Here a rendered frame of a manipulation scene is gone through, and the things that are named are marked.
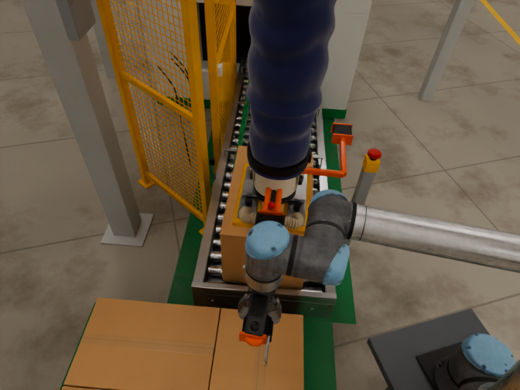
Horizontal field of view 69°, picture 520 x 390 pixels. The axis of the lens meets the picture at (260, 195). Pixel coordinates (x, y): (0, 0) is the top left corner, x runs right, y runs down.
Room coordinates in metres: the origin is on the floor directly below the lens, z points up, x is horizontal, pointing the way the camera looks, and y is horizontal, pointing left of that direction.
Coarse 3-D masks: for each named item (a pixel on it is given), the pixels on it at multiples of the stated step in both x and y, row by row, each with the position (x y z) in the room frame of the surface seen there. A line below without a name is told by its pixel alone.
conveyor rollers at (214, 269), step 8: (240, 104) 2.57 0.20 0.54; (240, 112) 2.48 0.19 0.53; (248, 112) 2.48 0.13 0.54; (240, 120) 2.38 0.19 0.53; (248, 120) 2.38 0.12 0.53; (248, 128) 2.29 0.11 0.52; (312, 128) 2.30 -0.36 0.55; (248, 136) 2.20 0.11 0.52; (312, 136) 2.21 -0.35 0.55; (312, 144) 2.12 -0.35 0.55; (232, 160) 1.93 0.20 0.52; (232, 168) 1.84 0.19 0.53; (224, 184) 1.67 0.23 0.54; (224, 192) 1.60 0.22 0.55; (224, 208) 1.48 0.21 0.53; (216, 232) 1.30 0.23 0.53; (216, 240) 1.24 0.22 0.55; (216, 256) 1.13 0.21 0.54; (208, 272) 1.04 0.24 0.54; (216, 272) 1.04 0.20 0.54; (304, 280) 1.03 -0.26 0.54
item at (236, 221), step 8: (248, 168) 1.19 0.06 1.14; (248, 176) 1.14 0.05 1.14; (240, 184) 1.10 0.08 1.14; (240, 192) 1.05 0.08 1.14; (240, 200) 1.00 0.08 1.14; (248, 200) 0.98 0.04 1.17; (256, 200) 1.01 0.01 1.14; (240, 208) 0.96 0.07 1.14; (256, 208) 0.97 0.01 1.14; (232, 224) 0.89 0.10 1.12; (240, 224) 0.89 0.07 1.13; (248, 224) 0.89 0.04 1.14
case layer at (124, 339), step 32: (96, 320) 0.74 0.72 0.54; (128, 320) 0.75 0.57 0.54; (160, 320) 0.76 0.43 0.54; (192, 320) 0.77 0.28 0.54; (224, 320) 0.78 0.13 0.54; (288, 320) 0.80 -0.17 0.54; (96, 352) 0.60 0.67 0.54; (128, 352) 0.61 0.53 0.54; (160, 352) 0.62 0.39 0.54; (192, 352) 0.63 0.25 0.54; (224, 352) 0.63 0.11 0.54; (256, 352) 0.64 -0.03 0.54; (288, 352) 0.65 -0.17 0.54; (64, 384) 0.47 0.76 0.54; (96, 384) 0.47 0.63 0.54; (128, 384) 0.48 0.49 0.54; (160, 384) 0.49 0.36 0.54; (192, 384) 0.50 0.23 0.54; (224, 384) 0.50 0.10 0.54; (256, 384) 0.51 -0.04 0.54; (288, 384) 0.52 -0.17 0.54
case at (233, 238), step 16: (240, 160) 1.46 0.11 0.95; (240, 176) 1.34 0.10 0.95; (224, 224) 1.03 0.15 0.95; (224, 240) 0.98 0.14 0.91; (240, 240) 0.97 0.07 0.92; (224, 256) 0.98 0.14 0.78; (240, 256) 0.97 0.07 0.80; (224, 272) 0.98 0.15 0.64; (240, 272) 0.97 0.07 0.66; (288, 288) 0.96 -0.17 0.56
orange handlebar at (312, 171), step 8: (344, 144) 1.25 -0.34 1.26; (344, 152) 1.19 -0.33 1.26; (344, 160) 1.15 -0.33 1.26; (312, 168) 1.09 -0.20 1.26; (344, 168) 1.10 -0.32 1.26; (336, 176) 1.07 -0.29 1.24; (280, 192) 0.95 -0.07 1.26; (264, 200) 0.91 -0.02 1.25; (280, 200) 0.91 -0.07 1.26; (264, 208) 0.87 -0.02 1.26; (280, 208) 0.88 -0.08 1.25; (256, 344) 0.40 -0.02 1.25
